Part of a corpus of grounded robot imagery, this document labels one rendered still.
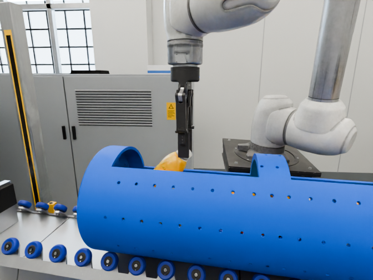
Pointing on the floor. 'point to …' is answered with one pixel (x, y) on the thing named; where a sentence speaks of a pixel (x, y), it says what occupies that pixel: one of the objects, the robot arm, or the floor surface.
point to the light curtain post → (25, 100)
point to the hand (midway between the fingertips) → (185, 143)
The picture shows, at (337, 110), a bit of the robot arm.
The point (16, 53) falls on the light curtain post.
